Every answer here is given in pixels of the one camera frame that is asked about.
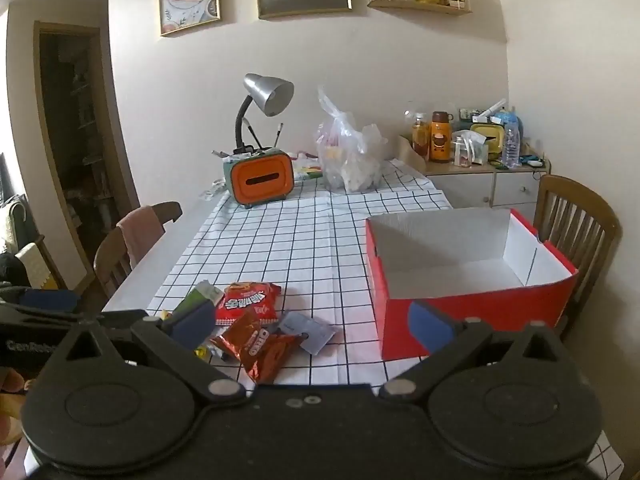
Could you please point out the white side cabinet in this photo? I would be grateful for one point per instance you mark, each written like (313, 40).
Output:
(487, 186)

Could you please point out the grey white snack packet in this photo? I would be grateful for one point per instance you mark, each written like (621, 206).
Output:
(315, 334)

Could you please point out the pink cloth on chair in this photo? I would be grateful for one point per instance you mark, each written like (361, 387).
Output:
(141, 230)

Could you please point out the green snack packet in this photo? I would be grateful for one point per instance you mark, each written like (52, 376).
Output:
(202, 300)

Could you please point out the amber liquid bottle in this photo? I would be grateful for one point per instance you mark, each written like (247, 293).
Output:
(421, 134)

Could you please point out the right wooden chair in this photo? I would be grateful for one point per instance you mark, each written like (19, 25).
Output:
(582, 225)

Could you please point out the red Korean snack bag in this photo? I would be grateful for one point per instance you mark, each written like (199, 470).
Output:
(243, 296)

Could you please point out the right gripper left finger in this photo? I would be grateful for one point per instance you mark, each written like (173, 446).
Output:
(170, 345)

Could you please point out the yellow tissue box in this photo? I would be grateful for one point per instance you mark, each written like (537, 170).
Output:
(494, 137)

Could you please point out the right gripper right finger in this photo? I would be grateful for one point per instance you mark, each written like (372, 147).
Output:
(450, 345)

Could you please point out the red cardboard box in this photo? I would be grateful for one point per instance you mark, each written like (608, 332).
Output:
(468, 263)

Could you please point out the brown Oreo snack bag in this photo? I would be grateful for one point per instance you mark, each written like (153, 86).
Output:
(262, 354)

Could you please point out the orange thermos bottle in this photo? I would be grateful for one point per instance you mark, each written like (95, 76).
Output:
(440, 137)

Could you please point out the left wooden chair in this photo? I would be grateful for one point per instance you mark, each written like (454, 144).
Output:
(111, 263)

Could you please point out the white checkered tablecloth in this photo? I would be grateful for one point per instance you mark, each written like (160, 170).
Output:
(313, 245)

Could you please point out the clear water bottle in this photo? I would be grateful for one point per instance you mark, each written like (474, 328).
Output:
(511, 145)

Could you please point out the clear plastic bag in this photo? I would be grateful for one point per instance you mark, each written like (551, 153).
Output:
(351, 160)

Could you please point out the wooden wall shelf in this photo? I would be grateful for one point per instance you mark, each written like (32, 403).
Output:
(417, 6)

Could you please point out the orange green tissue box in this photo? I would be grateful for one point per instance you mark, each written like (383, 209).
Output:
(260, 177)

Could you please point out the silver desk lamp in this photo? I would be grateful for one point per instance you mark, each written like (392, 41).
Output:
(270, 94)

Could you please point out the wooden chair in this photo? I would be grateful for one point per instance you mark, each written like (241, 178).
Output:
(111, 263)
(582, 225)

